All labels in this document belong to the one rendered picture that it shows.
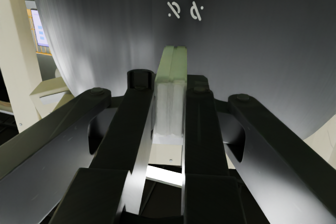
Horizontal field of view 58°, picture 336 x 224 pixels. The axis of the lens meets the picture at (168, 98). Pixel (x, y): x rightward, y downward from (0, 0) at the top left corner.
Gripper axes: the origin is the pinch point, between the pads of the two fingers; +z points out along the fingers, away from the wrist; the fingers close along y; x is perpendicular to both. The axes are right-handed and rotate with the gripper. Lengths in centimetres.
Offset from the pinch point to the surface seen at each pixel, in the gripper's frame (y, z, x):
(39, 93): -44, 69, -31
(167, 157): -2, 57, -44
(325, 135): 25.9, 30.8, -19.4
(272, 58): 6.8, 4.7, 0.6
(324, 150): 25.9, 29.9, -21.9
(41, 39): -209, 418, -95
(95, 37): -5.7, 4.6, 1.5
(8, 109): -358, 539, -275
